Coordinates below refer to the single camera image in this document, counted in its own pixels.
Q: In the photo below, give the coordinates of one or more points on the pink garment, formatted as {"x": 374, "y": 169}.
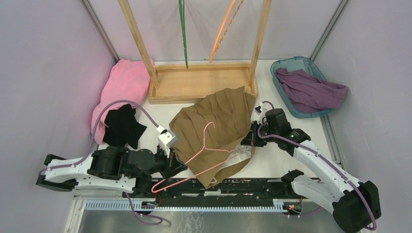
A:
{"x": 128, "y": 80}

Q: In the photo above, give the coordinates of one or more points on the green hanger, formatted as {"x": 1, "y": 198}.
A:
{"x": 181, "y": 4}

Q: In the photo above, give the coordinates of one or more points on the orange wavy hanger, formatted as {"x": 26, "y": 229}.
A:
{"x": 230, "y": 14}

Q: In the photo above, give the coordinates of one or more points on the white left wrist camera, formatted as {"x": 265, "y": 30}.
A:
{"x": 166, "y": 140}

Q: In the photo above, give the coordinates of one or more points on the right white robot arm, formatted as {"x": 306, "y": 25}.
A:
{"x": 354, "y": 205}

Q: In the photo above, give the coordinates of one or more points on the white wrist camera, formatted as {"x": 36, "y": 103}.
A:
{"x": 260, "y": 108}
{"x": 166, "y": 140}

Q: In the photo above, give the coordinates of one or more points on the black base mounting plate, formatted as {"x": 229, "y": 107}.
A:
{"x": 236, "y": 192}

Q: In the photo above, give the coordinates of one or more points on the teal plastic bin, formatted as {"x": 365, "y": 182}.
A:
{"x": 292, "y": 64}

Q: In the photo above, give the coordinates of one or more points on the purple garment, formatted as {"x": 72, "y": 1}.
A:
{"x": 307, "y": 93}

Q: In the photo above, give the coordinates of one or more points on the black garment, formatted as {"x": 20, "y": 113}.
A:
{"x": 122, "y": 128}

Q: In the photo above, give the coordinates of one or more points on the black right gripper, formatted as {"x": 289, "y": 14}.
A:
{"x": 251, "y": 138}

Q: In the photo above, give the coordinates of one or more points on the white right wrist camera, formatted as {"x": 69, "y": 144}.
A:
{"x": 260, "y": 108}

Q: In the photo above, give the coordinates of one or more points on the tan brown pleated skirt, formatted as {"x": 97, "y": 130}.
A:
{"x": 209, "y": 135}

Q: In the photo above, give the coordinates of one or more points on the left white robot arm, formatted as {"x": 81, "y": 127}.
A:
{"x": 113, "y": 168}

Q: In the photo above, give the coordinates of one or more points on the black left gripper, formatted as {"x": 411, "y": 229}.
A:
{"x": 173, "y": 165}

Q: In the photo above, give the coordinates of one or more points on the wooden clothes rack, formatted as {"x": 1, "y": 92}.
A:
{"x": 178, "y": 84}

